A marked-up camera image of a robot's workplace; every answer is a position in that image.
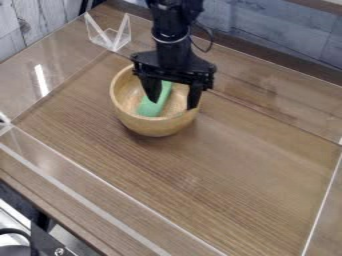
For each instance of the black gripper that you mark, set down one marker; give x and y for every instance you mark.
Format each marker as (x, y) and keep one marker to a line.
(172, 62)

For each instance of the green rectangular block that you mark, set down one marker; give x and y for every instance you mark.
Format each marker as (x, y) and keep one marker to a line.
(151, 109)

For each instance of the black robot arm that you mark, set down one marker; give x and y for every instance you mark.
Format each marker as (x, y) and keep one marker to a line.
(173, 16)

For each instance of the wooden bowl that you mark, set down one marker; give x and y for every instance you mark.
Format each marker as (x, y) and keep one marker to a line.
(126, 94)

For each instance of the clear acrylic tray walls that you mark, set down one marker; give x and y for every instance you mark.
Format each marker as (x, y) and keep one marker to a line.
(244, 184)

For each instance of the clear acrylic corner bracket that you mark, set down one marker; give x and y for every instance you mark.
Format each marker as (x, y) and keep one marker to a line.
(108, 38)

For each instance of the black metal table bracket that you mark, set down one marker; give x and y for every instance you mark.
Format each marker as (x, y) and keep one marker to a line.
(44, 244)

